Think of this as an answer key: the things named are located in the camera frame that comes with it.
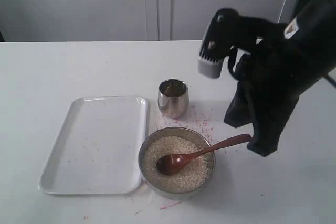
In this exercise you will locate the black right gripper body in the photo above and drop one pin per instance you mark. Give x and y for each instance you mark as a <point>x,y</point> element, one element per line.
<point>278,64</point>

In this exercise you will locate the white rectangular plastic tray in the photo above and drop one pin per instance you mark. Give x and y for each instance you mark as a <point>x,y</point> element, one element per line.
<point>96,150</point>

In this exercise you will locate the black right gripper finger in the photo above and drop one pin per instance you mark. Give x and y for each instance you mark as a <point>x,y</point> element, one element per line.
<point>269,121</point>
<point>242,109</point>

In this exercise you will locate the steel cup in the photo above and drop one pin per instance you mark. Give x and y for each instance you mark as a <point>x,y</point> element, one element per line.
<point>173,98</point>

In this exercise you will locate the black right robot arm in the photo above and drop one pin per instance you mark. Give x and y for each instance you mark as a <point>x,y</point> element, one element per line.
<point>320,14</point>

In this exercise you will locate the white cabinet doors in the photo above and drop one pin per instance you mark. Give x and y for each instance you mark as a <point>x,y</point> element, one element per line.
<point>120,20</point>

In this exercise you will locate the brown wooden spoon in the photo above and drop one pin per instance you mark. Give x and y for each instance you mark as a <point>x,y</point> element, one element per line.
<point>173,163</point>

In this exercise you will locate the stainless steel rice bowl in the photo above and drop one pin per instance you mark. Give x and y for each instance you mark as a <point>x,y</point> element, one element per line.
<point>187,134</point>

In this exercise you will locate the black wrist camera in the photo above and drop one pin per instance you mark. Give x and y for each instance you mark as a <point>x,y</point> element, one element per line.
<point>217,41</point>

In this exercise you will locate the uncooked white rice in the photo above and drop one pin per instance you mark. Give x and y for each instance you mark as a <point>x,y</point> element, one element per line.
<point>192,176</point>

